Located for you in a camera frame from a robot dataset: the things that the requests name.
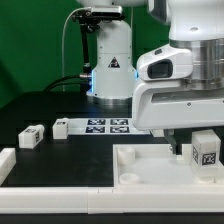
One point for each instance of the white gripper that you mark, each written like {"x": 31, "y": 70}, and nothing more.
{"x": 161, "y": 106}

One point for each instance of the white square tabletop part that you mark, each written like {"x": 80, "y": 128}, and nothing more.
{"x": 155, "y": 164}

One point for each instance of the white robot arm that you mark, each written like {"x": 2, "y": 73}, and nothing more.
{"x": 196, "y": 25}

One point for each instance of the white sheet with fiducial tags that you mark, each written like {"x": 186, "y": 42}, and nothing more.
{"x": 103, "y": 126}

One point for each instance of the white U-shaped obstacle fence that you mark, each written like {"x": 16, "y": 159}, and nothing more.
{"x": 116, "y": 199}

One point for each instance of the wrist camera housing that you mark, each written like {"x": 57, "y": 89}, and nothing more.
{"x": 165, "y": 63}

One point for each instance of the black camera on stand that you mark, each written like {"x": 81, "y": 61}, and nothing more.
{"x": 89, "y": 19}

